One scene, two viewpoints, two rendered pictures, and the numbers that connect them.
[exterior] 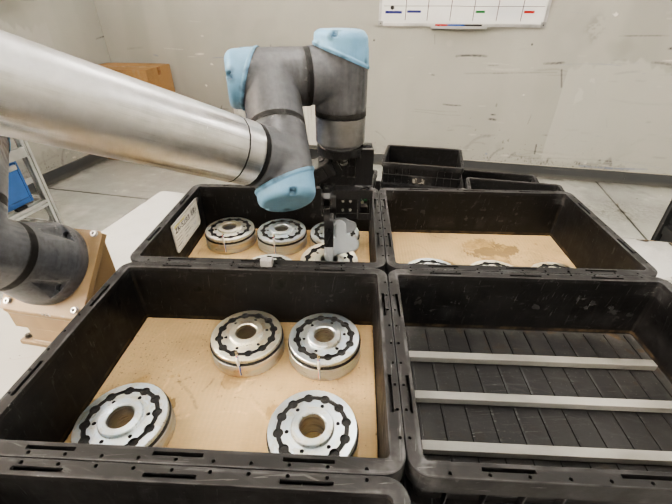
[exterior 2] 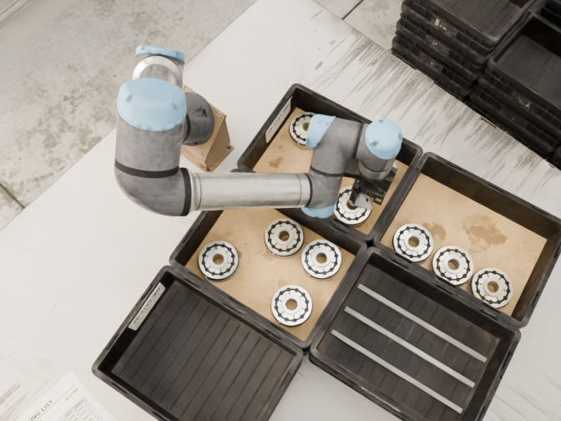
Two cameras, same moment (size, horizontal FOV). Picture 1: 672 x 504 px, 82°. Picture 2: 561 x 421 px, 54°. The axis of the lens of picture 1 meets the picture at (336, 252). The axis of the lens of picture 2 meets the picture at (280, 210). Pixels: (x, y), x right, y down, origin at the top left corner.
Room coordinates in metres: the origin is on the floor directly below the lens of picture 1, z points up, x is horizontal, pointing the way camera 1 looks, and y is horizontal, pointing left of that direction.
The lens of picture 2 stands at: (0.04, -0.10, 2.21)
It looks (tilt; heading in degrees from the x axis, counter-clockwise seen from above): 70 degrees down; 33
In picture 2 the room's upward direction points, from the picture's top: 4 degrees counter-clockwise
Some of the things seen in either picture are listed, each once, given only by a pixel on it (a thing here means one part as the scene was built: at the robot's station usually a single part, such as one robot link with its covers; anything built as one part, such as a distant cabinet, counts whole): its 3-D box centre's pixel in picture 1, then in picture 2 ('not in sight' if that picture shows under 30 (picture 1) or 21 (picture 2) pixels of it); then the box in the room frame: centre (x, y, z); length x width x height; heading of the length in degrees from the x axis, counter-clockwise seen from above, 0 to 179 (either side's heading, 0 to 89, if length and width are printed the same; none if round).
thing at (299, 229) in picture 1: (281, 230); not in sight; (0.70, 0.11, 0.86); 0.10 x 0.10 x 0.01
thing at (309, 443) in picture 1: (312, 426); (291, 304); (0.25, 0.03, 0.86); 0.05 x 0.05 x 0.01
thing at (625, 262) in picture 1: (486, 252); (464, 241); (0.61, -0.28, 0.87); 0.40 x 0.30 x 0.11; 87
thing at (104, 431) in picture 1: (120, 417); (218, 259); (0.26, 0.25, 0.86); 0.05 x 0.05 x 0.01
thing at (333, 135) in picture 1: (340, 130); (376, 160); (0.59, -0.01, 1.10); 0.08 x 0.08 x 0.05
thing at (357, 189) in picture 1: (344, 180); (373, 177); (0.59, -0.01, 1.02); 0.09 x 0.08 x 0.12; 91
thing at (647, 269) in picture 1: (492, 228); (471, 235); (0.61, -0.28, 0.92); 0.40 x 0.30 x 0.02; 87
